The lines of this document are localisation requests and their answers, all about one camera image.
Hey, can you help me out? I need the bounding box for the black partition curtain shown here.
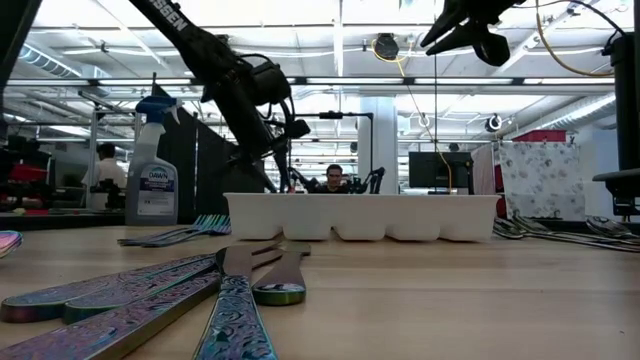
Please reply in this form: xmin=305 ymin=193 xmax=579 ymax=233
xmin=152 ymin=84 xmax=265 ymax=224

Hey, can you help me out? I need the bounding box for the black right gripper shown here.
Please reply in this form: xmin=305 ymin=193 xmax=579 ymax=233
xmin=419 ymin=0 xmax=526 ymax=56

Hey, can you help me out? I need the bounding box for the grey laptop desk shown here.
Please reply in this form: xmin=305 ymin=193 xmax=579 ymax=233
xmin=592 ymin=169 xmax=640 ymax=217

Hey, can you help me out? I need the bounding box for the pale hanging cloth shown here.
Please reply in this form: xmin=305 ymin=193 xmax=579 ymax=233
xmin=471 ymin=144 xmax=496 ymax=196

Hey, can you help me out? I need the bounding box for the black ceiling light rail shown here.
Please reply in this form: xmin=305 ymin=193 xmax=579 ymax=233
xmin=4 ymin=76 xmax=616 ymax=86

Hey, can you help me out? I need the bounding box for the blue-capped spray bottle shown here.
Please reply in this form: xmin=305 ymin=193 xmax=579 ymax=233
xmin=124 ymin=96 xmax=180 ymax=226

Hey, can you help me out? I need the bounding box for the silver ventilation duct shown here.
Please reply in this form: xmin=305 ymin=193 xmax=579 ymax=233
xmin=504 ymin=92 xmax=617 ymax=141

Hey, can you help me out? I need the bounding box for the white cutlery tray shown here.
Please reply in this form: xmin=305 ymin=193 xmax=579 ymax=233
xmin=223 ymin=193 xmax=502 ymax=243

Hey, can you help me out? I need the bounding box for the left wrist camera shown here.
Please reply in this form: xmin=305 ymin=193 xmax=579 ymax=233
xmin=284 ymin=118 xmax=312 ymax=141

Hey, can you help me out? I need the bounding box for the black background monitor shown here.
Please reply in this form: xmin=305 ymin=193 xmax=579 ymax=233
xmin=408 ymin=151 xmax=474 ymax=195

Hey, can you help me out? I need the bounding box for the red storage bin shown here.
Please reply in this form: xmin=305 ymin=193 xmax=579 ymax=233
xmin=512 ymin=129 xmax=568 ymax=144

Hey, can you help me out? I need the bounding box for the white pillar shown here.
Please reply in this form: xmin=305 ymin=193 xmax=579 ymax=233
xmin=357 ymin=97 xmax=400 ymax=195

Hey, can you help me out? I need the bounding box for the iridescent fork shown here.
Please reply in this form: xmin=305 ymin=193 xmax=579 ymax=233
xmin=129 ymin=214 xmax=224 ymax=248
xmin=142 ymin=215 xmax=233 ymax=249
xmin=117 ymin=214 xmax=214 ymax=247

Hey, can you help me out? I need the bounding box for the yellow hanging cable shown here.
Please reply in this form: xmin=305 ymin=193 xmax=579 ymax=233
xmin=534 ymin=0 xmax=616 ymax=78
xmin=369 ymin=38 xmax=454 ymax=191

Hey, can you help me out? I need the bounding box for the floral patterned cloth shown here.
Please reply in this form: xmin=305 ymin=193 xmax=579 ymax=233
xmin=499 ymin=142 xmax=587 ymax=221

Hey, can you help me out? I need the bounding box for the thin black pole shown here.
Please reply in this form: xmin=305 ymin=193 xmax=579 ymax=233
xmin=432 ymin=54 xmax=439 ymax=194

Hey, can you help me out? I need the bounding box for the iridescent spoon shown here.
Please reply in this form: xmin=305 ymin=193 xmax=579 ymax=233
xmin=0 ymin=229 xmax=25 ymax=260

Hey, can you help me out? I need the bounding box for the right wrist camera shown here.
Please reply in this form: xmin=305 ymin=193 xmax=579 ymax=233
xmin=472 ymin=30 xmax=512 ymax=68

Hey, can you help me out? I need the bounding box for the person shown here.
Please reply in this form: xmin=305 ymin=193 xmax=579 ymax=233
xmin=82 ymin=142 xmax=129 ymax=209
xmin=319 ymin=163 xmax=351 ymax=195

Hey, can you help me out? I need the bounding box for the background black camera frame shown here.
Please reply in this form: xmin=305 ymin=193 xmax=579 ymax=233
xmin=299 ymin=110 xmax=375 ymax=174

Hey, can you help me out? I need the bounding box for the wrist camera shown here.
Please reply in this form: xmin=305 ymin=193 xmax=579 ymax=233
xmin=284 ymin=118 xmax=312 ymax=141
xmin=472 ymin=30 xmax=512 ymax=68

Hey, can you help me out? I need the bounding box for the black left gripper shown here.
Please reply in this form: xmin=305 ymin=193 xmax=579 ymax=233
xmin=214 ymin=82 xmax=301 ymax=195

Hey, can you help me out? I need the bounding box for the dark metal spoon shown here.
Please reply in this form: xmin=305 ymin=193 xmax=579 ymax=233
xmin=584 ymin=215 xmax=640 ymax=241
xmin=513 ymin=214 xmax=640 ymax=247
xmin=493 ymin=216 xmax=640 ymax=255

